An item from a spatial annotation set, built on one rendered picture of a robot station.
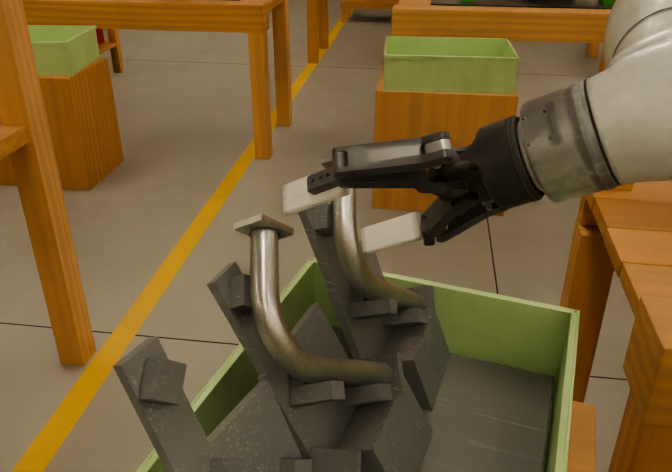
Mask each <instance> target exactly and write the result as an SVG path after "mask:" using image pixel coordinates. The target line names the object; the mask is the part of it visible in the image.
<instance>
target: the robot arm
mask: <svg viewBox="0 0 672 472"><path fill-rule="evenodd" d="M604 58H605V64H606V70H604V71H602V72H601V73H599V74H597V75H595V76H592V77H590V78H588V79H586V80H583V81H577V82H574V83H572V84H571V85H570V86H567V87H564V88H562V89H559V90H556V91H554V92H551V93H548V94H546V95H543V96H540V97H538V98H535V99H532V100H529V101H527V102H525V103H524V104H523V105H522V107H521V109H520V117H517V116H514V115H513V116H510V117H508V118H505V119H502V120H499V121H497V122H494V123H491V124H488V125H486V126H483V127H481V128H480V129H479V130H478V131H477V133H476V137H475V139H474V141H473V143H472V144H471V145H469V146H463V147H454V148H453V146H452V145H451V141H450V135H449V132H448V131H439V132H436V133H433V134H429V135H426V136H423V137H418V138H410V139H401V140H392V141H384V142H375V143H367V144H358V145H350V146H341V147H335V148H333V149H332V161H333V166H332V167H330V168H327V169H324V170H322V171H319V172H317V173H314V174H311V175H309V176H306V177H304V178H301V179H298V180H296V181H293V182H290V183H288V184H285V185H283V187H282V188H283V214H284V215H286V216H289V215H292V214H295V213H298V212H301V211H304V210H307V209H309V208H312V207H315V206H318V205H321V204H324V203H327V202H330V201H333V200H335V199H338V198H341V197H344V196H347V195H349V193H350V190H349V188H414V189H416V190H417V191H418V192H419V193H432V194H433V195H436V196H438V198H437V199H436V200H435V201H434V202H433V203H432V204H431V205H430V206H429V208H428V209H427V210H426V211H425V212H424V213H423V214H422V215H421V220H420V213H418V212H417V211H415V212H412V213H409V214H406V215H403V216H399V217H396V218H393V219H390V220H387V221H383V222H380V223H377V224H374V225H371V226H367V227H364V228H362V229H361V240H362V253H363V254H364V255H369V254H372V253H376V252H379V251H383V250H386V249H390V248H393V247H397V246H400V245H403V244H407V243H410V242H414V241H417V240H421V239H422V237H423V241H424V245H425V246H432V245H435V239H434V237H436V240H437V242H440V243H443V242H446V241H448V240H450V239H451V238H453V237H455V236H457V235H458V234H460V233H462V232H464V231H465V230H467V229H469V228H471V227H472V226H474V225H476V224H478V223H479V222H481V221H483V220H485V219H486V218H488V217H490V216H492V215H495V214H498V213H501V212H504V211H507V210H508V209H510V208H513V207H517V206H520V205H523V204H527V203H530V202H534V201H537V200H540V199H542V197H543V196H544V195H546V196H547V197H548V198H549V199H550V200H551V201H553V202H555V203H561V202H564V201H568V200H571V199H575V198H578V197H582V196H585V195H589V194H592V193H596V192H599V191H603V190H611V189H614V188H615V187H617V186H620V185H625V184H630V183H636V182H646V181H656V182H660V181H668V180H672V0H616V1H615V3H614V5H613V7H612V9H611V12H610V14H609V17H608V21H607V25H606V30H605V38H604ZM426 169H428V171H427V172H426ZM447 225H448V229H447V228H446V226H447Z"/></svg>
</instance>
